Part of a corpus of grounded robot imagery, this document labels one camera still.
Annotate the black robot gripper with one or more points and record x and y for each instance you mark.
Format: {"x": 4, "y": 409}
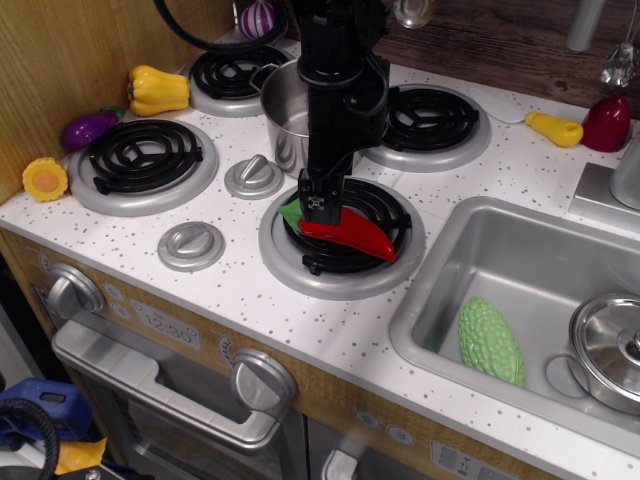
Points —
{"x": 346, "y": 115}

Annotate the red toy chili pepper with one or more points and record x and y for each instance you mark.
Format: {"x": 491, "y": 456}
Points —
{"x": 353, "y": 230}

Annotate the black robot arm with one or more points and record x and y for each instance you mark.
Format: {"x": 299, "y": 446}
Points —
{"x": 335, "y": 35}

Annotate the silver steel pot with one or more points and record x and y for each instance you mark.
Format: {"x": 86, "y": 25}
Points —
{"x": 284, "y": 101}

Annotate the yellow toy bell pepper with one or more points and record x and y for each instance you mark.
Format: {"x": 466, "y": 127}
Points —
{"x": 152, "y": 91}

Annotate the dark red toy pepper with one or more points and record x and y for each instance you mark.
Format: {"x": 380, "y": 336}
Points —
{"x": 607, "y": 125}

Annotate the silver pot with lid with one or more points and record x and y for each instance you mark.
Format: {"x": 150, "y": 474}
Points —
{"x": 604, "y": 338}

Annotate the upper silver stove knob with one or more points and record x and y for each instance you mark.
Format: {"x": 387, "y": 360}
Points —
{"x": 254, "y": 179}

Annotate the silver stove knob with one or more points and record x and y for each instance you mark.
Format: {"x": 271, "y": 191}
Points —
{"x": 190, "y": 247}
{"x": 254, "y": 179}

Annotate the front right black burner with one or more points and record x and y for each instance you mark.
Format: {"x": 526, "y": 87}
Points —
{"x": 331, "y": 271}

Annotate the black burner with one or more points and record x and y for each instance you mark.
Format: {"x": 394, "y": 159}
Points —
{"x": 430, "y": 129}
{"x": 331, "y": 271}
{"x": 143, "y": 167}
{"x": 220, "y": 83}

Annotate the back right black burner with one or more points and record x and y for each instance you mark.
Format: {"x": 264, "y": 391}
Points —
{"x": 430, "y": 129}

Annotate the lower silver stove knob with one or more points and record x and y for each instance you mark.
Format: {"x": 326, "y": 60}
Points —
{"x": 190, "y": 247}

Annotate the back left black burner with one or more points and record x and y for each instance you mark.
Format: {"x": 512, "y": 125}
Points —
{"x": 220, "y": 83}

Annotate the front left black burner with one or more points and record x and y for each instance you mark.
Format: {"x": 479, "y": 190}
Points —
{"x": 143, "y": 167}

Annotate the purple striped toy onion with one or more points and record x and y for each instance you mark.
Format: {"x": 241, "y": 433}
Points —
{"x": 257, "y": 20}

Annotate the right silver oven dial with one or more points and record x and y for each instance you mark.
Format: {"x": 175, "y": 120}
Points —
{"x": 259, "y": 382}

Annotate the silver oven dial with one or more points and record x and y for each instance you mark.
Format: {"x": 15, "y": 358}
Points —
{"x": 259, "y": 382}
{"x": 72, "y": 292}

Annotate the hanging silver ladle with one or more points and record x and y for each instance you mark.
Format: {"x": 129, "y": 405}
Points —
{"x": 414, "y": 14}

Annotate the green toy bitter gourd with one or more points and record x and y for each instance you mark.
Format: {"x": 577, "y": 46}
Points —
{"x": 488, "y": 344}

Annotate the grey toy sink basin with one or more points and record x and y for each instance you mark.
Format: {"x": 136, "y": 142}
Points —
{"x": 536, "y": 270}

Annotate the purple toy eggplant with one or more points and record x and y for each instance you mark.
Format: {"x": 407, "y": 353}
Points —
{"x": 86, "y": 129}

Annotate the yellow toy squash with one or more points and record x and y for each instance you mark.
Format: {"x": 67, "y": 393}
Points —
{"x": 561, "y": 132}

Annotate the left silver oven dial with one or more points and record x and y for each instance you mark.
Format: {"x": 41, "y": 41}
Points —
{"x": 72, "y": 292}

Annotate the yellow toy corn piece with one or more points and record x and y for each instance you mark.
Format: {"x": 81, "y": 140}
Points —
{"x": 45, "y": 179}

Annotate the silver toy faucet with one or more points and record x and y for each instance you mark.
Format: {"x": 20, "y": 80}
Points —
{"x": 610, "y": 195}

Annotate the hanging silver utensil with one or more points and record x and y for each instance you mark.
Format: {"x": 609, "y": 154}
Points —
{"x": 620, "y": 66}

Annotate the silver metal pole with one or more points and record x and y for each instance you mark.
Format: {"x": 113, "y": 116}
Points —
{"x": 584, "y": 24}

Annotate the blue plastic object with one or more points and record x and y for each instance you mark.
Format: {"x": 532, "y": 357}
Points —
{"x": 64, "y": 405}

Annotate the yellow cloth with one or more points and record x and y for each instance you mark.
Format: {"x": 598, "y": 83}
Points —
{"x": 79, "y": 455}

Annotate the silver oven door handle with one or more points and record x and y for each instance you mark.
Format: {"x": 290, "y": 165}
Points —
{"x": 123, "y": 369}

